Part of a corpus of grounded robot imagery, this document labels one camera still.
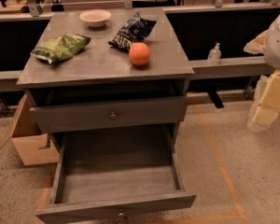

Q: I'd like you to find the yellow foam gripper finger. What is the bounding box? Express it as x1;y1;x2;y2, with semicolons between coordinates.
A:
247;69;280;132
244;31;267;55

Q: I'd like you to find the blue chip bag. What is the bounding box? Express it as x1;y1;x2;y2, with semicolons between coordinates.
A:
108;12;157;50

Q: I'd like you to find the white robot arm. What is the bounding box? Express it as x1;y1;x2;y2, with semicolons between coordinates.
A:
244;15;280;132

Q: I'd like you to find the grey wooden drawer cabinet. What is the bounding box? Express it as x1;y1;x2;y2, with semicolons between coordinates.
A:
18;8;193;135

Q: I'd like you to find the closed grey top drawer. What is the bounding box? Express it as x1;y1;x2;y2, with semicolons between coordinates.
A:
31;96;186;133

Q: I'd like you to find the open grey middle drawer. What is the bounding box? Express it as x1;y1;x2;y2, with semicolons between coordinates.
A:
35;124;196;224

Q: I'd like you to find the green chip bag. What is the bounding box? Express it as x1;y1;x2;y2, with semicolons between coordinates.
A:
31;33;91;64

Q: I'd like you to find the clear sanitizer pump bottle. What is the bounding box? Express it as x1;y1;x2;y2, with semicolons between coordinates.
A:
207;43;221;65

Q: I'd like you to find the grey metal railing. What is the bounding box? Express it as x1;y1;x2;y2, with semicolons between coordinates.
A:
0;3;280;90

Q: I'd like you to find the orange ball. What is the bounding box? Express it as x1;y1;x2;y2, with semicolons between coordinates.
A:
129;43;150;66

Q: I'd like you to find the white bowl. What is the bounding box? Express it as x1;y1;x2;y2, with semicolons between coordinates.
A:
79;9;111;28

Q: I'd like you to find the cardboard box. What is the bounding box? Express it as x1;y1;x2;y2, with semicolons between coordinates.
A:
0;95;59;166

